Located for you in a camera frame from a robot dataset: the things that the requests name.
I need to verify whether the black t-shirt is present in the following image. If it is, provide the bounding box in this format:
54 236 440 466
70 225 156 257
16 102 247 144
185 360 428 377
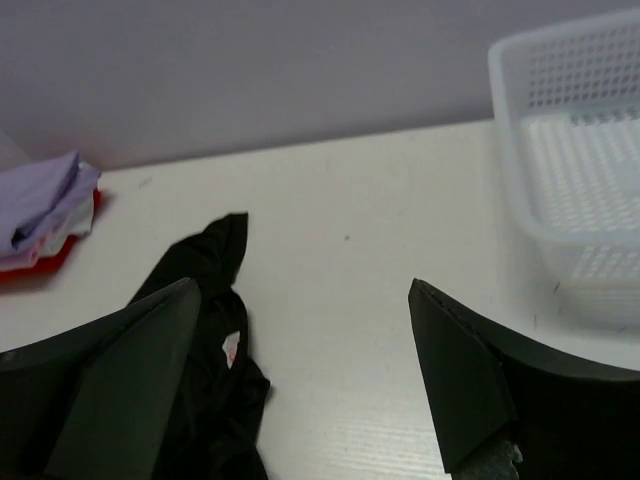
134 213 271 480

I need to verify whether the folded red t-shirt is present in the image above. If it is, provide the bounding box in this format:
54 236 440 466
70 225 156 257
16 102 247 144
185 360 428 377
1 189 102 283

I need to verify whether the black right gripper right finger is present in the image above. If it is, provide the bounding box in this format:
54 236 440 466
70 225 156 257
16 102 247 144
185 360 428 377
408 279 639 479

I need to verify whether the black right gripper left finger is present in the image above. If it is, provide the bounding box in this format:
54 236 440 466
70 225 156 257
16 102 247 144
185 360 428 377
1 279 200 479

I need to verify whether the white plastic basket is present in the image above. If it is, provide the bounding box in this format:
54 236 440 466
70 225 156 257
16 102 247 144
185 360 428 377
488 9 639 331

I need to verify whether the folded lavender t-shirt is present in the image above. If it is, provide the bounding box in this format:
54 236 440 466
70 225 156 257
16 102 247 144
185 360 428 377
1 151 101 255

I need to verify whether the folded pink t-shirt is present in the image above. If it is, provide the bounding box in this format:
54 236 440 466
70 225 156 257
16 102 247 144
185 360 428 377
1 232 65 272

